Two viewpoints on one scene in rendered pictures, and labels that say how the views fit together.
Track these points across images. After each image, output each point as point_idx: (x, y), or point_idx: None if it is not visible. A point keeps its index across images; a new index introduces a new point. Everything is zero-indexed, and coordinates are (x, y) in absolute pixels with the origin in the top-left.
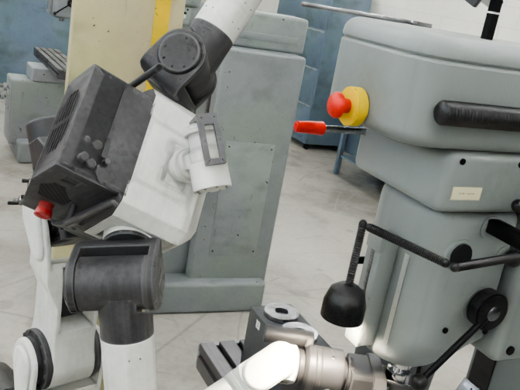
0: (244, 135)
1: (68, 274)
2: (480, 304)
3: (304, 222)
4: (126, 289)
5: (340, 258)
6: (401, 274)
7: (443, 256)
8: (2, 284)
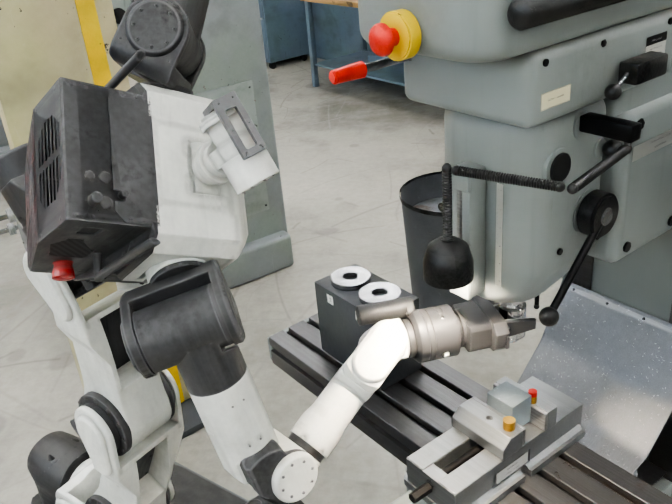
0: (213, 80)
1: (129, 339)
2: (592, 211)
3: (303, 152)
4: (203, 332)
5: (356, 178)
6: (499, 207)
7: (542, 174)
8: (3, 333)
